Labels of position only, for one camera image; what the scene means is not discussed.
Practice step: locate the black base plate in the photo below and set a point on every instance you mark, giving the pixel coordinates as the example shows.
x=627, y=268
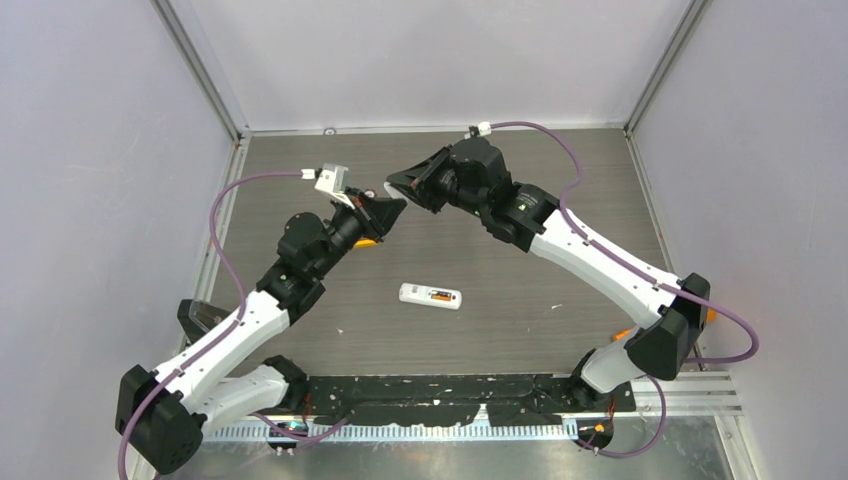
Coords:
x=441, y=400

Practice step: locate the white remote control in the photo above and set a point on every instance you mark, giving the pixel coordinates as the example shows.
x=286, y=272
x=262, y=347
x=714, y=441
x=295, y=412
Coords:
x=419, y=295

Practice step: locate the white battery cover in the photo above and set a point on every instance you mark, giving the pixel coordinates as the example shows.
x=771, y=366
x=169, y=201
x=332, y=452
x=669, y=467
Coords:
x=393, y=193

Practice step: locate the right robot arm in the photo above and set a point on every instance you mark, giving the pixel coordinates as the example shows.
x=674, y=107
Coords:
x=667, y=311

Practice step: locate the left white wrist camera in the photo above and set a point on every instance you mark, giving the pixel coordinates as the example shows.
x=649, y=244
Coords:
x=332, y=183

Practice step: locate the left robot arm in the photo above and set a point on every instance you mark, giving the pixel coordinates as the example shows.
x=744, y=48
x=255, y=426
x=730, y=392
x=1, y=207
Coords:
x=165, y=413

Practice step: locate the aluminium rail frame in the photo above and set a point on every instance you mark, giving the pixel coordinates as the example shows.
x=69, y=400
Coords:
x=692, y=394

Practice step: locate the orange cylinder peg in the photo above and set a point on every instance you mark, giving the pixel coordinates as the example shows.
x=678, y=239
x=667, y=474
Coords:
x=711, y=315

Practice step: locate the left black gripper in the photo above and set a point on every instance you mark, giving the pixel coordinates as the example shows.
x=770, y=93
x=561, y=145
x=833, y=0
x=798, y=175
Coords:
x=376, y=214

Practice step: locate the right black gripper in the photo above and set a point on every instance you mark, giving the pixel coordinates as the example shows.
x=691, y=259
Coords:
x=420, y=173

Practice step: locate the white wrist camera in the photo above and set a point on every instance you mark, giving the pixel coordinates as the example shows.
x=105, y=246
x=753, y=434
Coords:
x=481, y=129
x=332, y=183

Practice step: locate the yellow plastic triangle frame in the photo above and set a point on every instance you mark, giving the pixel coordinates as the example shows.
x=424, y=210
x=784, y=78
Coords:
x=365, y=243

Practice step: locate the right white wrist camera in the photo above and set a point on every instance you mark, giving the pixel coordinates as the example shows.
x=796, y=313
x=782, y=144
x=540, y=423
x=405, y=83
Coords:
x=481, y=129

